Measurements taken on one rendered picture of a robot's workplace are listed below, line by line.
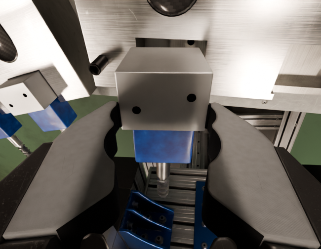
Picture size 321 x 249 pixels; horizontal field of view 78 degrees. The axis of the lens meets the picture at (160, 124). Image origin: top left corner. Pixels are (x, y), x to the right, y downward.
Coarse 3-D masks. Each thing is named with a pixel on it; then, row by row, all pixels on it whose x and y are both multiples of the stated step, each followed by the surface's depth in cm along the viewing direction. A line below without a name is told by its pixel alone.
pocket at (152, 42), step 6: (138, 42) 16; (144, 42) 18; (150, 42) 18; (156, 42) 18; (162, 42) 18; (168, 42) 17; (174, 42) 17; (180, 42) 17; (186, 42) 17; (192, 42) 18; (198, 42) 17; (204, 42) 17; (204, 48) 17; (204, 54) 16
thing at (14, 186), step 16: (48, 144) 8; (32, 160) 7; (16, 176) 6; (32, 176) 6; (0, 192) 6; (16, 192) 6; (0, 208) 6; (16, 208) 6; (0, 224) 5; (0, 240) 5; (16, 240) 5; (32, 240) 5; (48, 240) 5
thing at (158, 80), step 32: (128, 64) 11; (160, 64) 11; (192, 64) 11; (128, 96) 11; (160, 96) 11; (192, 96) 11; (128, 128) 12; (160, 128) 12; (192, 128) 12; (160, 160) 15; (160, 192) 19
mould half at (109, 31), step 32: (96, 0) 14; (128, 0) 13; (224, 0) 13; (256, 0) 12; (288, 0) 12; (320, 0) 12; (96, 32) 15; (128, 32) 15; (160, 32) 14; (192, 32) 14; (224, 32) 14; (256, 32) 13; (288, 32) 13; (320, 32) 13; (224, 64) 15; (256, 64) 15; (256, 96) 16
